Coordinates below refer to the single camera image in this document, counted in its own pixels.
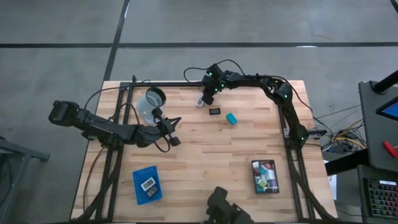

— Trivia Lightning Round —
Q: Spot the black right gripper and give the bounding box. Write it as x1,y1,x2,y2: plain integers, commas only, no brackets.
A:
201,64,229,106

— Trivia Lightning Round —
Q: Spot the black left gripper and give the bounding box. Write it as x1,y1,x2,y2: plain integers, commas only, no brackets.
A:
151,106,183,147

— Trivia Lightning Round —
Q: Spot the blue plastic basket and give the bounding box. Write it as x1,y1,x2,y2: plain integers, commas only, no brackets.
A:
132,166,164,206

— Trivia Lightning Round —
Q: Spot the black bulky device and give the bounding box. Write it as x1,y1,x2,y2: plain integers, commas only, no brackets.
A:
203,185,254,224

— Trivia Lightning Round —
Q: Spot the black plastic basket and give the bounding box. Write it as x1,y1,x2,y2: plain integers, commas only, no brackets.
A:
251,159,280,195

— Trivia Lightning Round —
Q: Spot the grey metal stand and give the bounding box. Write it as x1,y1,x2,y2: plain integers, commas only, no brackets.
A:
0,136,50,224

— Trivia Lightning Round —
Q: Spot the white paper sheet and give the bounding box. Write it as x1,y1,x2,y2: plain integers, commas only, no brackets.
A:
323,160,338,202

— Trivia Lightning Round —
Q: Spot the grey equipment cart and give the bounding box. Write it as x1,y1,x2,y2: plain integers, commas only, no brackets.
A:
357,80,398,224

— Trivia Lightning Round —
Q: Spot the black pole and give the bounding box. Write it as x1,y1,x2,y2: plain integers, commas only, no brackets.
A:
371,70,398,96

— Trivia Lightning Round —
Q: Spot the monitor with blue screen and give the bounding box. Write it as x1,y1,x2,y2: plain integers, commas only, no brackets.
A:
375,96,398,123

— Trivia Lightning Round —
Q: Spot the keyboard with lit keys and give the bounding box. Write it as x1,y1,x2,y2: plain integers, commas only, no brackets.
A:
363,179,398,220

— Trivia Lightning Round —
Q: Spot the white coiled cable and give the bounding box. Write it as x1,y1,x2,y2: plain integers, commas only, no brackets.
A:
141,107,165,125

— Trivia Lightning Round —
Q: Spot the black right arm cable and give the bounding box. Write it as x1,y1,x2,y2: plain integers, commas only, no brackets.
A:
183,58,246,83

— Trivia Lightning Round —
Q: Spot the bundle of floor cables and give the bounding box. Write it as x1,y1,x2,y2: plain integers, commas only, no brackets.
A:
320,105,369,155

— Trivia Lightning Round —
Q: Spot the red handled tool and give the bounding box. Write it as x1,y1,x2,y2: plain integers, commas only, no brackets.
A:
382,140,398,159

